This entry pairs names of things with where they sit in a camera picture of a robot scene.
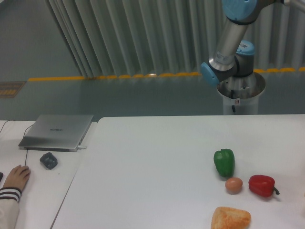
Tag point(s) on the person's hand on mouse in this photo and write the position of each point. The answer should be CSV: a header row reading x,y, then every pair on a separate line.
x,y
18,178

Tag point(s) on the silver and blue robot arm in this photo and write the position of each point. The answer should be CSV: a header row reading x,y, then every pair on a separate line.
x,y
233,56

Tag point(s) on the white striped sleeve forearm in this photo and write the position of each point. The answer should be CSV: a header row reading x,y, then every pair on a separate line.
x,y
9,207

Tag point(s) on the green bell pepper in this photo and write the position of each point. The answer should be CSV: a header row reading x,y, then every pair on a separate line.
x,y
224,161

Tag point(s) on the red bell pepper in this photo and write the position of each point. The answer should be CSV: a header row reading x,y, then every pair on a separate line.
x,y
262,185

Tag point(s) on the small black tray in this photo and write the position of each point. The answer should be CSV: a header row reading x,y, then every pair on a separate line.
x,y
49,161

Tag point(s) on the silver closed laptop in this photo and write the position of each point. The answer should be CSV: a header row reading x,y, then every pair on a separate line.
x,y
54,132

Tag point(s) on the grey pleated curtain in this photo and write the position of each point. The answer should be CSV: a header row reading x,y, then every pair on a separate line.
x,y
138,37

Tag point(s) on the orange bread piece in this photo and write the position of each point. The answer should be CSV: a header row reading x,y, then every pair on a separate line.
x,y
230,218

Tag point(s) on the brown egg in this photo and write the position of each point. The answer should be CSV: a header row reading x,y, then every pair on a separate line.
x,y
234,185

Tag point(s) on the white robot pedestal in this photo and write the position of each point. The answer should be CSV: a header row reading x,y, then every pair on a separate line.
x,y
240,95

